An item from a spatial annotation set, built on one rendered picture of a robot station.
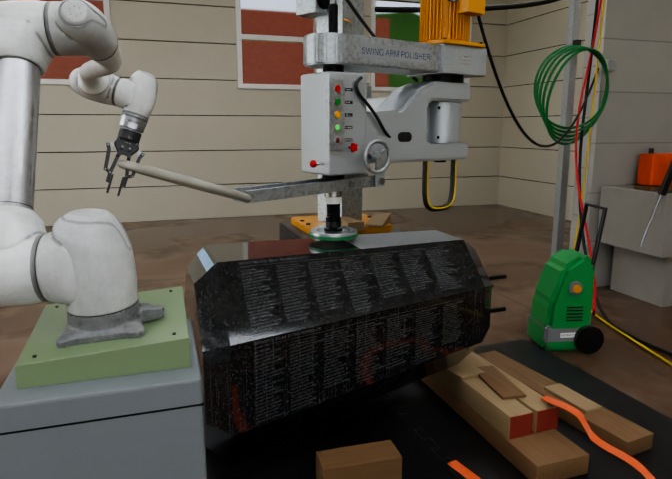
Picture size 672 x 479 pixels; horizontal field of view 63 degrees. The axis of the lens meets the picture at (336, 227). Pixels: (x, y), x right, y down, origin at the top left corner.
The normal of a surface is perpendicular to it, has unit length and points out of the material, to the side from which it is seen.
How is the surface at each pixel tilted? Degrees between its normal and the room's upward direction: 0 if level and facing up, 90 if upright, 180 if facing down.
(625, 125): 90
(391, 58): 90
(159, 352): 90
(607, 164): 90
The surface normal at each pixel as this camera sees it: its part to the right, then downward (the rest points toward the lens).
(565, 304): 0.08, 0.18
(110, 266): 0.74, 0.09
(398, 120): 0.58, 0.15
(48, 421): 0.30, 0.17
